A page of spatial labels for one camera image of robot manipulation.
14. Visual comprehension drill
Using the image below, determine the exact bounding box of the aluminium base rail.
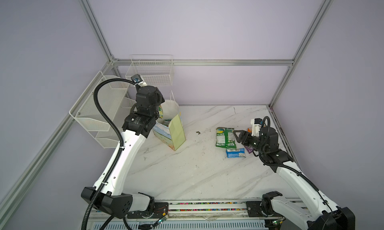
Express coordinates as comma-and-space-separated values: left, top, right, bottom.
79, 197, 338, 230

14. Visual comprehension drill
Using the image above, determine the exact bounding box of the white mesh wall shelf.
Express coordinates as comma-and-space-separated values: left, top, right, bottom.
69, 73, 136, 149

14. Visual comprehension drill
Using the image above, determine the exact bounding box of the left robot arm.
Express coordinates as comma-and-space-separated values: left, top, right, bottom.
81, 86, 165, 223

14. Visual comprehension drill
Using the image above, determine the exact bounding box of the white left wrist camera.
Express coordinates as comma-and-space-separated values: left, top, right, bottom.
131, 74, 147, 88

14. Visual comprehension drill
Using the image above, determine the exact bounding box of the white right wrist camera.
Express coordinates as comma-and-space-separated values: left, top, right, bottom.
251, 118, 263, 137

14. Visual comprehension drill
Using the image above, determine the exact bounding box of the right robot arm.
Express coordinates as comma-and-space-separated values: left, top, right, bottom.
233, 126, 356, 230

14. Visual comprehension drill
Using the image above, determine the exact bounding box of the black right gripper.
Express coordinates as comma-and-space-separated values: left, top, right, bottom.
232, 129, 267, 154

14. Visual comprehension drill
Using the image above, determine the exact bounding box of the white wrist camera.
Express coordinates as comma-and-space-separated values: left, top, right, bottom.
251, 118, 263, 137
131, 74, 147, 88

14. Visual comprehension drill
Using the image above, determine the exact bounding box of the small blue box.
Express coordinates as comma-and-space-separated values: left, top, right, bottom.
226, 148, 246, 158

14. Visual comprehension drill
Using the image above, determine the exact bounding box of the purple chocolate bar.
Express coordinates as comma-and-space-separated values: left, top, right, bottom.
245, 146, 254, 154

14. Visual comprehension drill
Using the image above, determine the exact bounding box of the yellow green snack packet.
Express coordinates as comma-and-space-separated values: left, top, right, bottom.
158, 106, 164, 119

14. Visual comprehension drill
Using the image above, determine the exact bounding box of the aluminium frame post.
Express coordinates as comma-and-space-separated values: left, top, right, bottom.
78, 0, 115, 62

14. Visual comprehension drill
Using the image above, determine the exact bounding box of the white green paper bag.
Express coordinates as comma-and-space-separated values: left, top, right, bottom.
153, 90, 186, 151

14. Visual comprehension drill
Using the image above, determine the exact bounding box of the black corrugated cable hose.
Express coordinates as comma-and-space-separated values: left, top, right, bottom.
80, 77, 139, 230

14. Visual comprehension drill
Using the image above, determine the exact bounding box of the right rear frame post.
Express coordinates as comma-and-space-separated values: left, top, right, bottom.
269, 0, 334, 108

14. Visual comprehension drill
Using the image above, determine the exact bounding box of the white wire wall basket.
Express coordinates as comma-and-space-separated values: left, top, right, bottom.
126, 55, 174, 87

